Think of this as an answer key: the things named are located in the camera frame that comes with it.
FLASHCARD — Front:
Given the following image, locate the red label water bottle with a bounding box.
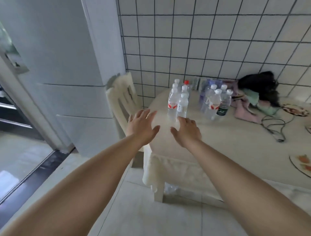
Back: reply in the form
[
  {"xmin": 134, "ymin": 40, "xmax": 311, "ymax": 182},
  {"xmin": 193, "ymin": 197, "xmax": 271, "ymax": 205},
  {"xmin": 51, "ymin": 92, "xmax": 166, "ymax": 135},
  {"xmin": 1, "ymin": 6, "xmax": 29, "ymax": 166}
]
[{"xmin": 208, "ymin": 89, "xmax": 222, "ymax": 120}]

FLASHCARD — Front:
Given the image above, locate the cream plastic chair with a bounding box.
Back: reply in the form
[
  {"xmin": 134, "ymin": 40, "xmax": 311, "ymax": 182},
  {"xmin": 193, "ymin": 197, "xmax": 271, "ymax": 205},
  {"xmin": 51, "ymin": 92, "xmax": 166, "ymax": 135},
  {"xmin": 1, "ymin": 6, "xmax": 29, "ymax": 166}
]
[{"xmin": 105, "ymin": 72, "xmax": 147, "ymax": 168}]

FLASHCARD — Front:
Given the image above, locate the sliding glass door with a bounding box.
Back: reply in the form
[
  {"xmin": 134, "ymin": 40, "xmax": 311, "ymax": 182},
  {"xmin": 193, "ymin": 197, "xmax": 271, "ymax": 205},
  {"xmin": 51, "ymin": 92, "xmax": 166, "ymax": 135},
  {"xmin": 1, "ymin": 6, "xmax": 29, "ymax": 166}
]
[{"xmin": 0, "ymin": 21, "xmax": 74, "ymax": 209}]

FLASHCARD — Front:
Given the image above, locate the black cable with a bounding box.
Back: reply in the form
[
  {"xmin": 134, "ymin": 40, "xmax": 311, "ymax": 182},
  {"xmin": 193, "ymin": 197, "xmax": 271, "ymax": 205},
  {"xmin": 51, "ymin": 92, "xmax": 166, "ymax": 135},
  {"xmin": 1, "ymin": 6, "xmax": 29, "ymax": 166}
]
[{"xmin": 261, "ymin": 114, "xmax": 296, "ymax": 143}]

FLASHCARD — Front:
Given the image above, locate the person's right forearm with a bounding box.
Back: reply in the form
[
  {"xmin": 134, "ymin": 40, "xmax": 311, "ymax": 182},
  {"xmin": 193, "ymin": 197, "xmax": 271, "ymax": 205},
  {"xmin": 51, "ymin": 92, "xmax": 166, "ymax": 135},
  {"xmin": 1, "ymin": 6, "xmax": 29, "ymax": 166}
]
[{"xmin": 180, "ymin": 140, "xmax": 311, "ymax": 236}]

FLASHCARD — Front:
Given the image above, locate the cream tablecloth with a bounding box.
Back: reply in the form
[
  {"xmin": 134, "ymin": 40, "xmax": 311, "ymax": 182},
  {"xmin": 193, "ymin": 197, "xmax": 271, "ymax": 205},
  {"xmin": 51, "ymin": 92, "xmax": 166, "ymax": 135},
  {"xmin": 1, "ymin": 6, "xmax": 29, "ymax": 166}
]
[{"xmin": 142, "ymin": 86, "xmax": 311, "ymax": 202}]

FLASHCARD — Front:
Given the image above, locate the black garment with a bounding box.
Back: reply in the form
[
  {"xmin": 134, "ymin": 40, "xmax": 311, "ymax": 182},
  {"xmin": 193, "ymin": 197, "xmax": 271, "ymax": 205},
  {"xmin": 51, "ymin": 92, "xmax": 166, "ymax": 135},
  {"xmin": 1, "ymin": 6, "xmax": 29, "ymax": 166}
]
[{"xmin": 238, "ymin": 71, "xmax": 281, "ymax": 107}]

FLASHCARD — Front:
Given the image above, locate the white refrigerator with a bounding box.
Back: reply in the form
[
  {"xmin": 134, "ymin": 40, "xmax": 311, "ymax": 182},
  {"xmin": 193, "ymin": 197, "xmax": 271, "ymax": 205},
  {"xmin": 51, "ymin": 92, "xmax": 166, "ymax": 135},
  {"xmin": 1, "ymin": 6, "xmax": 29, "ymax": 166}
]
[{"xmin": 0, "ymin": 0, "xmax": 127, "ymax": 157}]

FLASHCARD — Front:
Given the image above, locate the floral patterned plate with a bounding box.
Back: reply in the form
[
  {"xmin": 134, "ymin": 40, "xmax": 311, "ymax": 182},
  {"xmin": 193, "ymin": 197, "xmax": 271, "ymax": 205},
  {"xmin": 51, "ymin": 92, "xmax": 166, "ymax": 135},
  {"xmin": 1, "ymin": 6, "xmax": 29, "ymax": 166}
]
[{"xmin": 280, "ymin": 104, "xmax": 309, "ymax": 117}]

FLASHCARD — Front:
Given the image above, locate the pink cloth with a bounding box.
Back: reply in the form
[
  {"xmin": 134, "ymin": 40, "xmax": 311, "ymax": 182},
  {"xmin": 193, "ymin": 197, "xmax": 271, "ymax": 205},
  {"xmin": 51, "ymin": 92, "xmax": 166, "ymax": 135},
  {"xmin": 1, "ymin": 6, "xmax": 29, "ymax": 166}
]
[{"xmin": 230, "ymin": 81, "xmax": 266, "ymax": 124}]

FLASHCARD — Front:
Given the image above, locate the crumpled clear plastic bottle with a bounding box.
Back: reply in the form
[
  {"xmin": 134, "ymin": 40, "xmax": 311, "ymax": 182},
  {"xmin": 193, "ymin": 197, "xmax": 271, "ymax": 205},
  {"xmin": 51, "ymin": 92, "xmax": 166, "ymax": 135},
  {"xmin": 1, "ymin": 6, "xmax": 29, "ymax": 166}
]
[{"xmin": 164, "ymin": 183, "xmax": 181, "ymax": 195}]

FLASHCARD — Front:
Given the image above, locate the orange floral placemat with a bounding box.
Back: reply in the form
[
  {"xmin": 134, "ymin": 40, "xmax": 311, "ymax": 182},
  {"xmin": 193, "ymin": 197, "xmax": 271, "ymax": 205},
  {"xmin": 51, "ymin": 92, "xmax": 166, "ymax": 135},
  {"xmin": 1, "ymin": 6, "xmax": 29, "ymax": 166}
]
[{"xmin": 289, "ymin": 154, "xmax": 311, "ymax": 177}]

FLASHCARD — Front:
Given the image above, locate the person's right hand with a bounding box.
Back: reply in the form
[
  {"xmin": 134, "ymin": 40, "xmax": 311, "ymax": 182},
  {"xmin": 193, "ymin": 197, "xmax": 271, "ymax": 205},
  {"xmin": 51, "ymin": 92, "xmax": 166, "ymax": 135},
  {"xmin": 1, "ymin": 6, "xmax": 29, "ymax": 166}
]
[{"xmin": 170, "ymin": 117, "xmax": 202, "ymax": 149}]

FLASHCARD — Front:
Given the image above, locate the green label water bottle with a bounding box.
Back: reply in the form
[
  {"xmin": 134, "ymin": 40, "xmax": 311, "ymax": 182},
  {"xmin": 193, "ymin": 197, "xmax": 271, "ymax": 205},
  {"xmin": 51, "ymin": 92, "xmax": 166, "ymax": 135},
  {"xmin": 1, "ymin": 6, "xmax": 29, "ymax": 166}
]
[{"xmin": 217, "ymin": 89, "xmax": 233, "ymax": 121}]

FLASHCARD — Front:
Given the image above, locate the person's left hand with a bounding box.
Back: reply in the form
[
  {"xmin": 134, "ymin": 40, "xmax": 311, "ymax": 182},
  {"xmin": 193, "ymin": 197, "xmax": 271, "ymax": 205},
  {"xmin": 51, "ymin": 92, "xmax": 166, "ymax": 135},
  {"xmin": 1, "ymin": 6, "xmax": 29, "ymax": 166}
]
[{"xmin": 126, "ymin": 109, "xmax": 160, "ymax": 146}]

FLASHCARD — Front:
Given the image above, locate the light green cloth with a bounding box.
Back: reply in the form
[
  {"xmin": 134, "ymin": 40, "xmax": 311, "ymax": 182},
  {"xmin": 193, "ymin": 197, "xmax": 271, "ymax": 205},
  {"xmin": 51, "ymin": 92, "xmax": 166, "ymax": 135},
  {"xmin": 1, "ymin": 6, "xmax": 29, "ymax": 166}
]
[{"xmin": 242, "ymin": 88, "xmax": 280, "ymax": 115}]

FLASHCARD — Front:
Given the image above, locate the cluster of clear water bottles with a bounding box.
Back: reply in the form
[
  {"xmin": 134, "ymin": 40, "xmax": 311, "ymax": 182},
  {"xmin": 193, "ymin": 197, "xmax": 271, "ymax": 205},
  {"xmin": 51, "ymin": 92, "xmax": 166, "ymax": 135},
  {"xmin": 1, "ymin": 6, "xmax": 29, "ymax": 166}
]
[{"xmin": 167, "ymin": 79, "xmax": 191, "ymax": 122}]

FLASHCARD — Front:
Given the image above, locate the person's left forearm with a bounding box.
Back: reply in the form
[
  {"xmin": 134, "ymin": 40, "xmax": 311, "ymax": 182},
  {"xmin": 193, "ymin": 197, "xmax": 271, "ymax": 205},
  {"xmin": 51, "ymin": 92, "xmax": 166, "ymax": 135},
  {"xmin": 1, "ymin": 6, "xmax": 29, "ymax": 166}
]
[{"xmin": 0, "ymin": 135, "xmax": 144, "ymax": 236}]

